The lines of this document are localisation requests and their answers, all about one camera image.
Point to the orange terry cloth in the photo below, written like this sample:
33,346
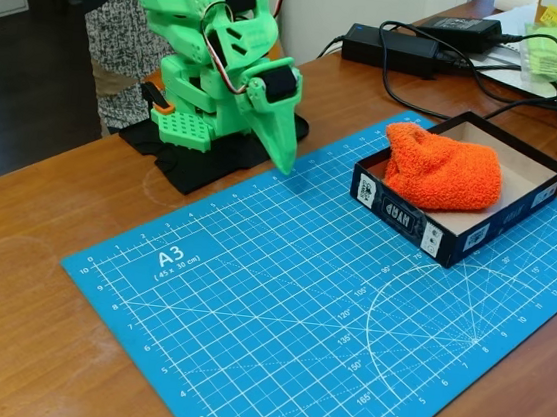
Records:
443,172

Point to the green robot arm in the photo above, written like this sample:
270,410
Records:
187,42

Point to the large black power adapter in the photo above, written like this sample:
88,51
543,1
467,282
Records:
378,44

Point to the orange black table clamp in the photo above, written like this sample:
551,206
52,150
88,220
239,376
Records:
157,99

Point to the blue cutting mat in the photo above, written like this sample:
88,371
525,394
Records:
276,269

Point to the black cardboard box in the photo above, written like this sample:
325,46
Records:
399,209

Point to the person in patterned dress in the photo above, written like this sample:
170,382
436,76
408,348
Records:
122,35

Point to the flat black power adapter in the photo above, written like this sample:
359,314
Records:
460,25

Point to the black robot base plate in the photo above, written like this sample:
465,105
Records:
187,173

